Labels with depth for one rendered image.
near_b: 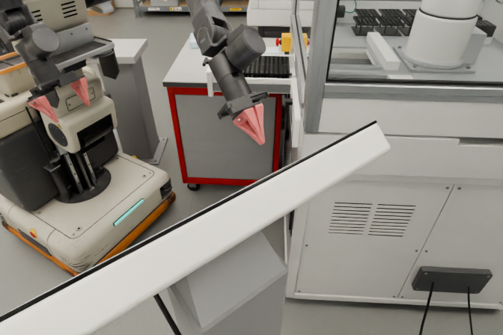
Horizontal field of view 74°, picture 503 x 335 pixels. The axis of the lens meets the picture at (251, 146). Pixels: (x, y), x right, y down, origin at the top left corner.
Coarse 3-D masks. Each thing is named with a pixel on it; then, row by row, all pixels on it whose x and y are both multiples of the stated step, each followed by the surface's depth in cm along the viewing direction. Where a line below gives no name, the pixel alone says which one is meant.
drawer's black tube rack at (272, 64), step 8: (264, 56) 145; (272, 56) 145; (280, 56) 145; (256, 64) 138; (264, 64) 138; (272, 64) 138; (280, 64) 138; (288, 64) 138; (248, 72) 132; (256, 72) 132; (264, 72) 133; (272, 72) 132; (280, 72) 132; (288, 72) 133
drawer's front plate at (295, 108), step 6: (294, 78) 122; (294, 84) 118; (294, 90) 114; (294, 96) 111; (294, 102) 108; (294, 108) 105; (294, 114) 102; (294, 120) 101; (300, 120) 100; (294, 126) 102; (294, 132) 103; (294, 138) 104; (294, 144) 106
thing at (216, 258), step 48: (336, 144) 45; (384, 144) 49; (240, 192) 38; (288, 192) 40; (192, 240) 34; (240, 240) 36; (96, 288) 30; (144, 288) 31; (192, 288) 44; (240, 288) 47
